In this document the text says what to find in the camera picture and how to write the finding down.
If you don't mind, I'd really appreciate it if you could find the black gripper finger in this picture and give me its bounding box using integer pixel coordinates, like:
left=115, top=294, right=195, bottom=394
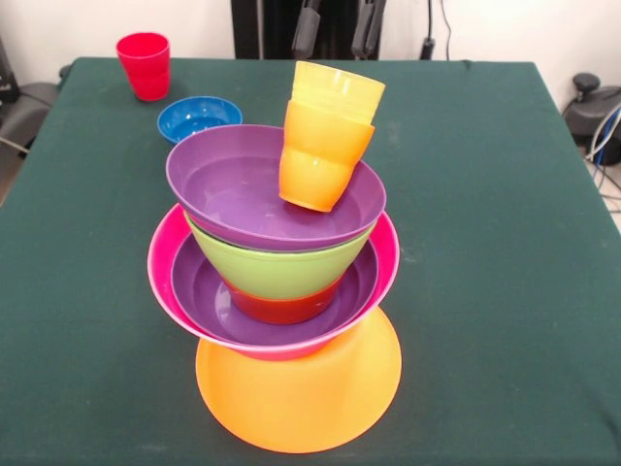
left=290, top=0, right=322, bottom=55
left=349, top=0, right=387, bottom=58

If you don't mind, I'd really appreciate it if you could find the yellow plastic cup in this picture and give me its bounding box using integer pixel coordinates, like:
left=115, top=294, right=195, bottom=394
left=292, top=60, right=387, bottom=125

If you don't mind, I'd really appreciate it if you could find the orange plastic cup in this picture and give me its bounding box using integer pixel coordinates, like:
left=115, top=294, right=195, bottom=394
left=278, top=99, right=376, bottom=214

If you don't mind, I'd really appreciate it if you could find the small blue plastic bowl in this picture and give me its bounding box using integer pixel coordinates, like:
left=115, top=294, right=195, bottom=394
left=156, top=95, right=244, bottom=147

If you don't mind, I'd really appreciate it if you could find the purple plastic bowl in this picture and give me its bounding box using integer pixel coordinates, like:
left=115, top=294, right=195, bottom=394
left=164, top=124, right=388, bottom=252
left=170, top=237, right=380, bottom=347

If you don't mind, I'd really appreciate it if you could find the green plastic bowl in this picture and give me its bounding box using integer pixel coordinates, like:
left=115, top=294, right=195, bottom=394
left=183, top=213, right=377, bottom=300

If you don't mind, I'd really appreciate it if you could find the large pink plastic bowl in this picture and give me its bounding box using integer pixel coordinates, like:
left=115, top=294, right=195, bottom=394
left=147, top=203, right=402, bottom=361

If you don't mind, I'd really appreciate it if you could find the small red-orange plastic bowl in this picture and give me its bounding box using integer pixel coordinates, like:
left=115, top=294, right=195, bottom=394
left=225, top=280, right=343, bottom=325

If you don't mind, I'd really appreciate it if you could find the large orange plastic bowl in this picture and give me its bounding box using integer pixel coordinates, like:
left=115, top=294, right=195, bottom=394
left=195, top=306, right=403, bottom=455

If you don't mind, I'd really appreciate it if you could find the red plastic cup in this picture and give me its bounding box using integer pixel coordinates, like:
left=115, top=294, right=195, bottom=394
left=115, top=31, right=172, bottom=102

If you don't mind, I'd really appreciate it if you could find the dark green table cloth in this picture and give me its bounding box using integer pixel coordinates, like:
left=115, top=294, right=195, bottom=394
left=0, top=56, right=621, bottom=466

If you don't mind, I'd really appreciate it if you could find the black hanging wall cable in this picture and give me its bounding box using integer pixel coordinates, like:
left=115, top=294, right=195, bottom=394
left=419, top=0, right=453, bottom=60

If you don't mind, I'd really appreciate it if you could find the tangle of cables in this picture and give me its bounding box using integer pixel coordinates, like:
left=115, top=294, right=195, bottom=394
left=584, top=104, right=621, bottom=215

